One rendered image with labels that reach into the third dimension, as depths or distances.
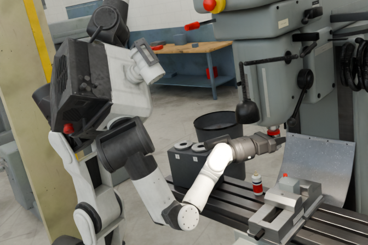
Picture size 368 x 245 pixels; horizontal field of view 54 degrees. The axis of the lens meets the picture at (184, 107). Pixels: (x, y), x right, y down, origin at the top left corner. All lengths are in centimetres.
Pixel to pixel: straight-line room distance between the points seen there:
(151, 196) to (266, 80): 52
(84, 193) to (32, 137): 120
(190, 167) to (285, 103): 62
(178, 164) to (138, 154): 68
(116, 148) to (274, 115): 54
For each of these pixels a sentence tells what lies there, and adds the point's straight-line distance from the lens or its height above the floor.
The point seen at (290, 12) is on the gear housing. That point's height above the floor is 169.
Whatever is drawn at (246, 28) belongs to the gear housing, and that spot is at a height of 166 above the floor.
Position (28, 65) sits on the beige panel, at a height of 153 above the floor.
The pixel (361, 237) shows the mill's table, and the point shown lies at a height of 93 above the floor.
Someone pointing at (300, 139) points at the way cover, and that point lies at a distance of 177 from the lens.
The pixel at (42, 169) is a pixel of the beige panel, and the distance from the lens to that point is 272.
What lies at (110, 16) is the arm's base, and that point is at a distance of 122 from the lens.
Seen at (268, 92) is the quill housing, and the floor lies 145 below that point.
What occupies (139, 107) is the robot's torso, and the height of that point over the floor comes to 149.
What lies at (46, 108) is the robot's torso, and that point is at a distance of 144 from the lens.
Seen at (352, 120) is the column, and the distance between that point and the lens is 165.
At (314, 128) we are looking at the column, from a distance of 174.
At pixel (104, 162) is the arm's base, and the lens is 104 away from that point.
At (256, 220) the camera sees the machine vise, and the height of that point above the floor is 100.
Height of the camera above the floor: 180
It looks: 17 degrees down
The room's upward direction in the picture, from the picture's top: 10 degrees counter-clockwise
